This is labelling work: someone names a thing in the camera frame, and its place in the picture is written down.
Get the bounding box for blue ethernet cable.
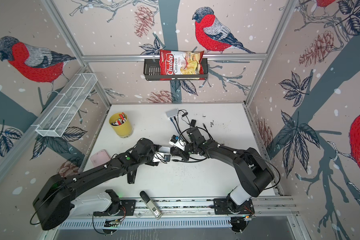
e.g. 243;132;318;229
169;116;182;136

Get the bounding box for black ethernet cable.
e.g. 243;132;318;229
171;116;214;163

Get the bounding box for white network switch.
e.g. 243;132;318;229
157;146;171;154
165;108;179;119

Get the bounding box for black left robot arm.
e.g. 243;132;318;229
33;138;162;231

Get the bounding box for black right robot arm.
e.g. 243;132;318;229
170;127;275;214

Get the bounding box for black stapler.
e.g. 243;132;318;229
127;170;137;185

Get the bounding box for yellow cup with pens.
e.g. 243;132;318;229
109;113;133;138

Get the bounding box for black grey remote device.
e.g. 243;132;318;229
140;191;163;220

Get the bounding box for red cassava chips bag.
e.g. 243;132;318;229
159;50;204;75

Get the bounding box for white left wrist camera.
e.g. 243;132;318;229
153;152;168;164

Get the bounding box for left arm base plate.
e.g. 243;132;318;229
93;199;137;217

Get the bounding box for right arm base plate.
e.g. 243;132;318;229
211;198;255;216

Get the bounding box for black wall basket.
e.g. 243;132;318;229
143;58;209;81

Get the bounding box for white wire mesh shelf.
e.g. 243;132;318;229
36;73;98;137

